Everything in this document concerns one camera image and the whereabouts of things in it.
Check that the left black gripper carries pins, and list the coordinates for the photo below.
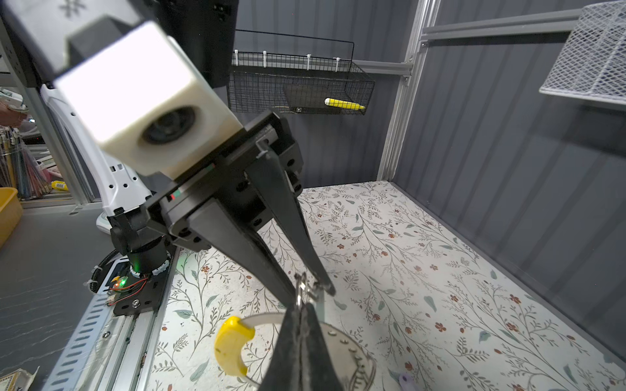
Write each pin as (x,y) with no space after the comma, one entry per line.
(238,206)

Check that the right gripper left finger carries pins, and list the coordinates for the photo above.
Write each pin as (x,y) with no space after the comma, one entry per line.
(284,370)

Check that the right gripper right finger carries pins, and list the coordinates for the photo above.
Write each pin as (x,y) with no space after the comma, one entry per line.
(316,368)

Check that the large keyring with yellow grip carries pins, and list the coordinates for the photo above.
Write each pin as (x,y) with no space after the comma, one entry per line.
(355,368)

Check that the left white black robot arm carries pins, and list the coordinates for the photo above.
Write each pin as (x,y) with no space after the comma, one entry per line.
(60,35)

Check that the yellow bin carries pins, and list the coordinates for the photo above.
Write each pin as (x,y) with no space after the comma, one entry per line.
(11,213)

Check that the black wire basket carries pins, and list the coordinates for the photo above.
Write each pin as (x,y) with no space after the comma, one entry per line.
(291,73)

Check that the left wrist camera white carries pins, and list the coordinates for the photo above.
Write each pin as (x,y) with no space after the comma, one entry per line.
(143,102)

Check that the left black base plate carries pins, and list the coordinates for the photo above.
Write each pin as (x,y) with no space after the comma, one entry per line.
(129,294)

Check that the aluminium rail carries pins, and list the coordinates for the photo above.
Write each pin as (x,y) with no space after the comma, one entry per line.
(123,357)

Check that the white slotted cable duct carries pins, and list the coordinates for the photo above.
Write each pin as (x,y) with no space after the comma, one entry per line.
(74,358)

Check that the white wire basket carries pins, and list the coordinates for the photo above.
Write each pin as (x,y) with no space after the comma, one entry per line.
(591,64)

